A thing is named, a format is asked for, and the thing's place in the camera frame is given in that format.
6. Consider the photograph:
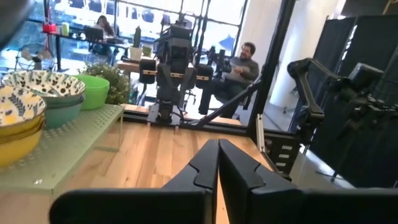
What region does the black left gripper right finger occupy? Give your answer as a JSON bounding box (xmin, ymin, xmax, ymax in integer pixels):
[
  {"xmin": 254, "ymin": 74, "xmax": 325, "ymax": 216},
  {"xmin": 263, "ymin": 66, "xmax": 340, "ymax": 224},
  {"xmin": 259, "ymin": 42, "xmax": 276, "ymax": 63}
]
[{"xmin": 219, "ymin": 139, "xmax": 398, "ymax": 224}]

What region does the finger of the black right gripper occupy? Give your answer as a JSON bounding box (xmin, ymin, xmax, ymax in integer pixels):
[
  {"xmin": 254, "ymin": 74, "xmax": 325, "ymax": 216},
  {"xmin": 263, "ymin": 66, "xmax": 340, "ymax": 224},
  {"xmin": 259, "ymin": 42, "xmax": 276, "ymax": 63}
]
[
  {"xmin": 178, "ymin": 70, "xmax": 195, "ymax": 102},
  {"xmin": 158, "ymin": 65, "xmax": 175, "ymax": 102}
]

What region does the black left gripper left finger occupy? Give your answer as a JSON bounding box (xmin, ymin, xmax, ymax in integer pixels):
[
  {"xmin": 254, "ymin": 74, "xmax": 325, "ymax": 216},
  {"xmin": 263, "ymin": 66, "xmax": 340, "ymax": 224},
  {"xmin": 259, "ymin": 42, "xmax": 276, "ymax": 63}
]
[{"xmin": 49, "ymin": 139, "xmax": 220, "ymax": 224}]

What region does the green plastic bowl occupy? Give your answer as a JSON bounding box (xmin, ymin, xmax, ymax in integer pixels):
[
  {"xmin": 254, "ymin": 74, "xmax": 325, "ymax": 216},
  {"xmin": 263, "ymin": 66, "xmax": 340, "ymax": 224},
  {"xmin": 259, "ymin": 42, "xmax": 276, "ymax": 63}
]
[
  {"xmin": 81, "ymin": 88, "xmax": 109, "ymax": 111},
  {"xmin": 73, "ymin": 74, "xmax": 110, "ymax": 89}
]

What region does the blue patterned ceramic bowl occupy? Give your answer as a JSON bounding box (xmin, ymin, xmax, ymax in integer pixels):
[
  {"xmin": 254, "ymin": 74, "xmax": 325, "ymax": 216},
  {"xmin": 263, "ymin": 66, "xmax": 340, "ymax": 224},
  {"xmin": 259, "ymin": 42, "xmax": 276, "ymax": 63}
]
[
  {"xmin": 1, "ymin": 70, "xmax": 86, "ymax": 105},
  {"xmin": 44, "ymin": 101, "xmax": 84, "ymax": 129},
  {"xmin": 43, "ymin": 95, "xmax": 85, "ymax": 110}
]

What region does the yellow patterned ceramic bowl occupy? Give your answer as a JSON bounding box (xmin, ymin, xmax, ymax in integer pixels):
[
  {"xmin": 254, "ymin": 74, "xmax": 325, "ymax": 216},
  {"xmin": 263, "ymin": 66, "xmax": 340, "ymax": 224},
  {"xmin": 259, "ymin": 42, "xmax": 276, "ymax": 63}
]
[
  {"xmin": 0, "ymin": 85, "xmax": 47, "ymax": 128},
  {"xmin": 0, "ymin": 130, "xmax": 44, "ymax": 167},
  {"xmin": 0, "ymin": 123, "xmax": 47, "ymax": 142}
]

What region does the cactus in white pot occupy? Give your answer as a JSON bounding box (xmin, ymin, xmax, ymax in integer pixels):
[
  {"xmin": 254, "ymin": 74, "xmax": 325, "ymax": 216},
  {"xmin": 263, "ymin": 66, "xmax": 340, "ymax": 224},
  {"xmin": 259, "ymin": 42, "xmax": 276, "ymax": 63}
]
[{"xmin": 129, "ymin": 25, "xmax": 143, "ymax": 62}]

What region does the wooden side table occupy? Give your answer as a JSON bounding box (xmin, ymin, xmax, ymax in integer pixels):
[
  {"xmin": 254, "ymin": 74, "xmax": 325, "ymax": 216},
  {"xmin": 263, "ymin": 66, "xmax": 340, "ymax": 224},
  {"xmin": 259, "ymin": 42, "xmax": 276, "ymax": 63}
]
[{"xmin": 116, "ymin": 55, "xmax": 156, "ymax": 75}]

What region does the small green potted plant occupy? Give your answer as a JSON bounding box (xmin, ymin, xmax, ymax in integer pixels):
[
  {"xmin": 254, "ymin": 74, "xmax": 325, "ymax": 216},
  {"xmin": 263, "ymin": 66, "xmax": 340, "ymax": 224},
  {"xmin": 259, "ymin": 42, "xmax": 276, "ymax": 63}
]
[{"xmin": 79, "ymin": 60, "xmax": 131, "ymax": 106}]

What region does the person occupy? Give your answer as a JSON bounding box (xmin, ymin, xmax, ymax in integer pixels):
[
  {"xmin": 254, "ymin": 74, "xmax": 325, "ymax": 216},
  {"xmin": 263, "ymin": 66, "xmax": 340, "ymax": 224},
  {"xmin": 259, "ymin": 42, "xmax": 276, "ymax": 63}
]
[
  {"xmin": 198, "ymin": 42, "xmax": 261, "ymax": 116},
  {"xmin": 90, "ymin": 14, "xmax": 118, "ymax": 57}
]

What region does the black laptop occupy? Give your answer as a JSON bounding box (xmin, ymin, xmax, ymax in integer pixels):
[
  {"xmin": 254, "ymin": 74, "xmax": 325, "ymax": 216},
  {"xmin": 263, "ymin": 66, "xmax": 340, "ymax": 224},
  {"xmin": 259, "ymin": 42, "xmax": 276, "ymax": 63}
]
[{"xmin": 84, "ymin": 26, "xmax": 104, "ymax": 43}]

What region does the silver aluminium bar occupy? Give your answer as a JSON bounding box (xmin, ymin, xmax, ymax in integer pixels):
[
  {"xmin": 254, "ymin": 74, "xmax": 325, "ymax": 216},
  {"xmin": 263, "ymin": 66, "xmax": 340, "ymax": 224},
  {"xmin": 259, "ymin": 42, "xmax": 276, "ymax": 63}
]
[{"xmin": 256, "ymin": 113, "xmax": 266, "ymax": 153}]

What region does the black long desk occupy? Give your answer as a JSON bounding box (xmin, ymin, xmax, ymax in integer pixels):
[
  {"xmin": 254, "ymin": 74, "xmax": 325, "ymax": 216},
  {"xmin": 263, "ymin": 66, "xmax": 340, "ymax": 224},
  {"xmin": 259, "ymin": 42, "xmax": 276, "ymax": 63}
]
[{"xmin": 42, "ymin": 29, "xmax": 128, "ymax": 72}]

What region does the red container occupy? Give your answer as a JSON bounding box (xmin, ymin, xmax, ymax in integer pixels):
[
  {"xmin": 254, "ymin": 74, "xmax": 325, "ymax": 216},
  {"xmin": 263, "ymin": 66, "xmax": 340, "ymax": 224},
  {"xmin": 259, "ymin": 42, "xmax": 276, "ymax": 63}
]
[{"xmin": 42, "ymin": 22, "xmax": 57, "ymax": 34}]

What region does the green perforated metal shelf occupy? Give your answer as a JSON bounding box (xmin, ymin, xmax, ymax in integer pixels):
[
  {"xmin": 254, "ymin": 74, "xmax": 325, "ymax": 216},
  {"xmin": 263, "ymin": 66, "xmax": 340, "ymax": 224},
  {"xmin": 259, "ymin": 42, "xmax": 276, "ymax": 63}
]
[{"xmin": 0, "ymin": 103, "xmax": 125, "ymax": 197}]

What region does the black floor fan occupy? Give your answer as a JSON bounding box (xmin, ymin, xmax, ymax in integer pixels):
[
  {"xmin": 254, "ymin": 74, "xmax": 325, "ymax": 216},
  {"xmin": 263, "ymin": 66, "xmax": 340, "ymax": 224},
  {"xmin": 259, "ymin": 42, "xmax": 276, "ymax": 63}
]
[{"xmin": 14, "ymin": 43, "xmax": 55, "ymax": 72}]

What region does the black partition panel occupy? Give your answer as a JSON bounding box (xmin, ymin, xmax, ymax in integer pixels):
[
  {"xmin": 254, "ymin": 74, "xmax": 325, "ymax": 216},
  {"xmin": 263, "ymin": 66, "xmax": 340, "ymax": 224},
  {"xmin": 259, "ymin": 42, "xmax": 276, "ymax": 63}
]
[{"xmin": 310, "ymin": 14, "xmax": 398, "ymax": 189}]

